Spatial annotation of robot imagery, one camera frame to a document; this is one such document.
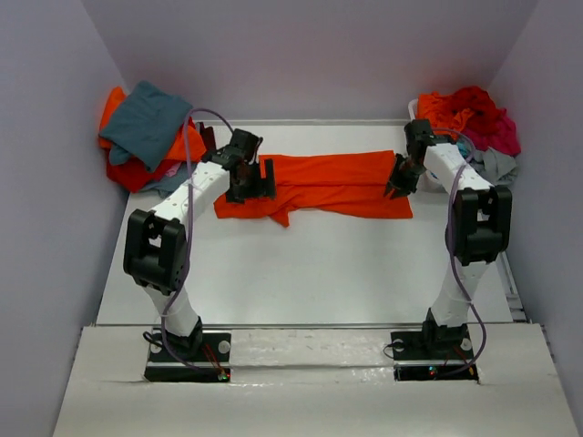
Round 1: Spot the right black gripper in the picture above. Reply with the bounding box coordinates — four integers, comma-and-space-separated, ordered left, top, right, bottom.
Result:
384, 152, 428, 199

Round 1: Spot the orange t shirt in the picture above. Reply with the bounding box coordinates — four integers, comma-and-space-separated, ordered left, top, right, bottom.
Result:
97, 86, 206, 161
214, 150, 414, 228

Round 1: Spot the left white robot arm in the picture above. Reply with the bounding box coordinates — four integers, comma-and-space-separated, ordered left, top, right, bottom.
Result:
123, 128, 276, 361

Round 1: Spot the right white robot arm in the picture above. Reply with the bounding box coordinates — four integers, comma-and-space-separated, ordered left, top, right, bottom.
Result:
384, 119, 512, 361

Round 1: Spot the white laundry basket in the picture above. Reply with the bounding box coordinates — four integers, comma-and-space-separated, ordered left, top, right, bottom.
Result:
407, 98, 445, 193

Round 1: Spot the cyan crumpled t shirt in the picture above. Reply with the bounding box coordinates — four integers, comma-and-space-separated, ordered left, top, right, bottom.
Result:
456, 141, 470, 158

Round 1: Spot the dark maroon t shirt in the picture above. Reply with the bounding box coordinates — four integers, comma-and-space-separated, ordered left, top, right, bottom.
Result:
195, 122, 217, 151

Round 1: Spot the orange folded t shirt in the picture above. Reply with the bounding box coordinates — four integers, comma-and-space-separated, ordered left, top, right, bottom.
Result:
97, 86, 206, 161

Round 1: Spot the red crumpled t shirt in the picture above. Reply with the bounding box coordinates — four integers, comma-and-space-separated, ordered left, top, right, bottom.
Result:
450, 86, 502, 136

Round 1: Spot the grey crumpled t shirt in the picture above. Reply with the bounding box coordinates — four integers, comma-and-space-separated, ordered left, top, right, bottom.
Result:
470, 147, 518, 186

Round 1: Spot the pink folded t shirt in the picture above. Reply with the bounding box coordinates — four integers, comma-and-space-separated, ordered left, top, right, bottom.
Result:
165, 162, 182, 178

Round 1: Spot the magenta crumpled t shirt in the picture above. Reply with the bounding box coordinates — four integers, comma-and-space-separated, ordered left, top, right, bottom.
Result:
463, 112, 522, 157

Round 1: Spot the grey-blue bottom t shirt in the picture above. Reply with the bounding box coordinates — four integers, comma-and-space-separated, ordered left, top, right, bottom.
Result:
139, 163, 189, 198

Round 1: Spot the teal folded t shirt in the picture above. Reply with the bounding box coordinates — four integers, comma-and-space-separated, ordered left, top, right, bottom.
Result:
99, 80, 192, 172

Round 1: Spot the red folded t shirt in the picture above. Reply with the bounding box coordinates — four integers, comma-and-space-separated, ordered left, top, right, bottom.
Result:
106, 159, 178, 193

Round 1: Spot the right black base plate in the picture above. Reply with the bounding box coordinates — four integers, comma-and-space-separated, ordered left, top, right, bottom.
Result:
384, 330, 479, 381

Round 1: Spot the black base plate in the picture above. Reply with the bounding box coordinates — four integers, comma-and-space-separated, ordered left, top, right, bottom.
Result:
384, 330, 479, 381
142, 329, 231, 383

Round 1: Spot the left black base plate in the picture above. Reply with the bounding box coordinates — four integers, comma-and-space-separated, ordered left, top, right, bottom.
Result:
142, 329, 231, 383

